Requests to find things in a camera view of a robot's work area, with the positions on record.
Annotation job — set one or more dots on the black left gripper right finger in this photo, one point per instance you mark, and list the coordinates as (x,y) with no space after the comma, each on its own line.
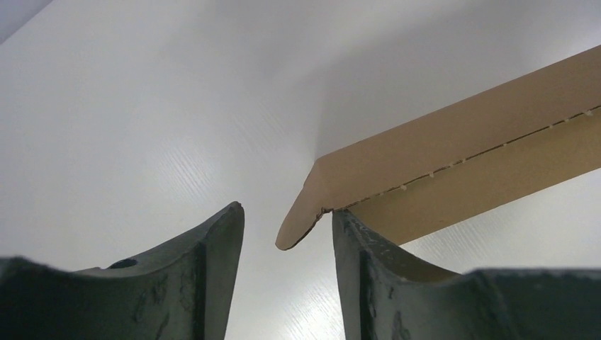
(388,293)

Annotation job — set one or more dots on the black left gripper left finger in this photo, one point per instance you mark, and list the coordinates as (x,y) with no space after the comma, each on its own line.
(180,289)

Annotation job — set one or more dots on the brown cardboard box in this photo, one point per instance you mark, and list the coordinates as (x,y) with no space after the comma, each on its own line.
(445,167)

